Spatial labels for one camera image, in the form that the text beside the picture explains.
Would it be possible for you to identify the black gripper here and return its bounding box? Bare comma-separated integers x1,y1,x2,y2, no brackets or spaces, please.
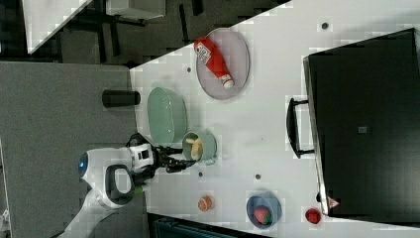
152,146,196,174

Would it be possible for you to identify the yellow banana toy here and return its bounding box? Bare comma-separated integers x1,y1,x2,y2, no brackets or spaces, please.
186,138,203,161

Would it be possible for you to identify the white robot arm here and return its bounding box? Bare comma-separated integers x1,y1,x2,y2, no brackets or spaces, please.
52,144,196,238

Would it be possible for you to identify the green mug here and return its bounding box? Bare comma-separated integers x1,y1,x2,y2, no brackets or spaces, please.
182,131,217,166

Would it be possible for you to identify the green oval colander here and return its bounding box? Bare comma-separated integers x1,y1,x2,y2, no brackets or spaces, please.
147,87,187,146

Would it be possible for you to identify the orange slice toy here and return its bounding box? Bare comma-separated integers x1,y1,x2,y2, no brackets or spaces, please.
197,195,213,212

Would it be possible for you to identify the black cylinder holder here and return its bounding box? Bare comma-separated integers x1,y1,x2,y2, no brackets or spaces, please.
102,89,141,108

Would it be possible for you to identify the blue cup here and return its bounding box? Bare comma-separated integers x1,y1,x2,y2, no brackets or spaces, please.
246,191,282,229

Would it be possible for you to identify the pink strawberry toy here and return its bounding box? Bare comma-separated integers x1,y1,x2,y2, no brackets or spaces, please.
254,205,271,225

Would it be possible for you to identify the red ketchup bottle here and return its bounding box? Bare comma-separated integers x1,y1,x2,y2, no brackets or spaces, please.
194,37,234,89

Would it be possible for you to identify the grey round plate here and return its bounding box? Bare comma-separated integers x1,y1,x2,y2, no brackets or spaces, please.
196,28,250,100

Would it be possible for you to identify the small red tomato toy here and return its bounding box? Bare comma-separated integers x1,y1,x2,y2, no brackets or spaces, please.
305,208,321,224

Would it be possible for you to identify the black toaster oven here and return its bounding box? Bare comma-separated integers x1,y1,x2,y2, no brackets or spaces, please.
302,28,420,227

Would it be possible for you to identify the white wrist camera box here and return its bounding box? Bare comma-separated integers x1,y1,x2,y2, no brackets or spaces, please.
129,144,155,174

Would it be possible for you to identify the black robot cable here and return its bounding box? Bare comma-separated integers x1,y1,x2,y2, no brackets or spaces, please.
124,132,157,151

